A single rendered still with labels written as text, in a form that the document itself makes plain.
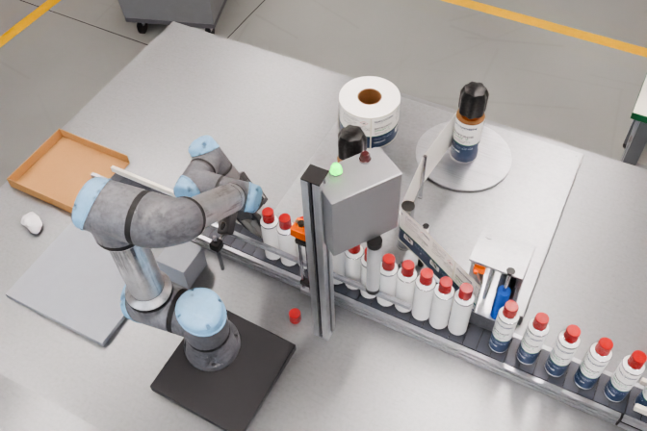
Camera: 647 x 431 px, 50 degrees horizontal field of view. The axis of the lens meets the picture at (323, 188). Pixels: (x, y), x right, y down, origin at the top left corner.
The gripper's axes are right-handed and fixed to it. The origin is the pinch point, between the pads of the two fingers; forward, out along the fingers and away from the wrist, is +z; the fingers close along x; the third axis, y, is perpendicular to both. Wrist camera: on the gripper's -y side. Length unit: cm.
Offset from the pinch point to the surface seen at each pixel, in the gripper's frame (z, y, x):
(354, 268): 10.1, -1.3, -29.2
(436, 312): 24, -3, -49
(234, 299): 8.6, -16.7, 6.0
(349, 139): -13.1, 25.6, -25.5
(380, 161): -28, -3, -59
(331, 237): -21, -18, -49
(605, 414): 57, -5, -84
